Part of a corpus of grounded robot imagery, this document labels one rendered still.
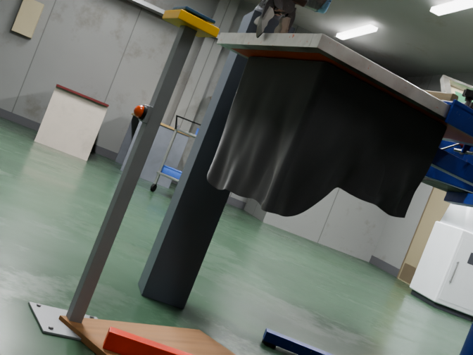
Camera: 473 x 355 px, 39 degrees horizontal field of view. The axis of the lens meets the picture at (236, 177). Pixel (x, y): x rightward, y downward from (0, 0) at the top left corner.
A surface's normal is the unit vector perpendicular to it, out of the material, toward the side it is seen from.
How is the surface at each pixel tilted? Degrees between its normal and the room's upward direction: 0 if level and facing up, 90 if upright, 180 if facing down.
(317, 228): 90
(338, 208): 90
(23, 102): 90
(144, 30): 90
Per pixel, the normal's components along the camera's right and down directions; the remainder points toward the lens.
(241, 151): -0.82, -0.32
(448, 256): -0.91, -0.36
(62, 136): 0.22, 0.11
